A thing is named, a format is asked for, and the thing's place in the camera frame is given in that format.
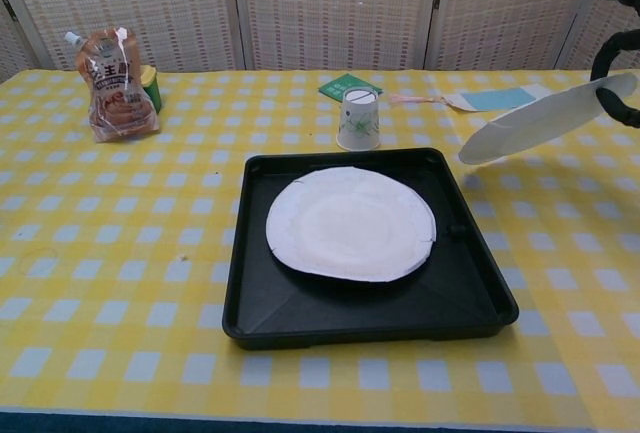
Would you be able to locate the blue bookmark with tassel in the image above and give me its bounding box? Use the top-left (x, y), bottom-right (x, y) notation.
top-left (389, 83), bottom-right (544, 114)

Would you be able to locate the orange sauce pouch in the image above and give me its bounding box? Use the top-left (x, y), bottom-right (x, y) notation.
top-left (64, 26), bottom-right (162, 145)

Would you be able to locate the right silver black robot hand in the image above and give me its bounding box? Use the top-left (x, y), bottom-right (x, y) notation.
top-left (589, 0), bottom-right (640, 129)

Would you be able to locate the white paper plate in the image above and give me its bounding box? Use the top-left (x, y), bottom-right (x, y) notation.
top-left (266, 166), bottom-right (438, 284)
top-left (458, 71), bottom-right (640, 166)

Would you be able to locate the floral print paper cup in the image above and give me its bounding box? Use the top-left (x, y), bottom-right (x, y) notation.
top-left (335, 86), bottom-right (382, 152)

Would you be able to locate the green yellow sponge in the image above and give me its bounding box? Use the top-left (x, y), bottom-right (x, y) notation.
top-left (138, 65), bottom-right (162, 115)

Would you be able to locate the woven folding screen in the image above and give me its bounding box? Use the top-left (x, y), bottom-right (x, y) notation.
top-left (0, 0), bottom-right (640, 82)

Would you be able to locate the yellow checkered tablecloth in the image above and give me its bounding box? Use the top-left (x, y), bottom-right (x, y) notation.
top-left (0, 67), bottom-right (640, 427)

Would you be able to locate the black plastic tray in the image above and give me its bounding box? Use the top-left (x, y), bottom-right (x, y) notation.
top-left (221, 146), bottom-right (520, 352)

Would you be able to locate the green sachet packet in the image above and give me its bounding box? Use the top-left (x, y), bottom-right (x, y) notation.
top-left (317, 72), bottom-right (385, 103)

